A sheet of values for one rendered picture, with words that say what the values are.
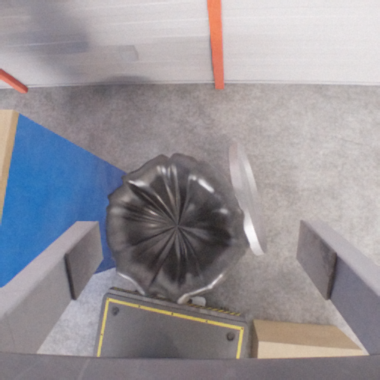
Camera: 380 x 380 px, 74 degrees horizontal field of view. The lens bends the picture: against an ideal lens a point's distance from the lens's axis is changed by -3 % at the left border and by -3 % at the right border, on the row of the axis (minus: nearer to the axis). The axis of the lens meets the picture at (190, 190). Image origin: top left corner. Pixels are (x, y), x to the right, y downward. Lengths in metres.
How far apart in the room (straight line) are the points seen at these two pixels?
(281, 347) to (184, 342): 0.43
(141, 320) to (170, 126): 1.12
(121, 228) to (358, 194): 1.31
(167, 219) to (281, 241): 0.76
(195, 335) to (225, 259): 0.53
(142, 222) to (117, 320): 0.55
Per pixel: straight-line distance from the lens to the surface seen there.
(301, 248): 0.17
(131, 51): 1.56
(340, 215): 1.69
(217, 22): 1.32
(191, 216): 1.05
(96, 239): 0.17
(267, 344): 1.37
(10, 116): 0.93
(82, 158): 1.22
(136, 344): 1.42
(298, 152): 1.68
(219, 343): 1.34
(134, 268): 0.97
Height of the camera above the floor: 1.56
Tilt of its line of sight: 78 degrees down
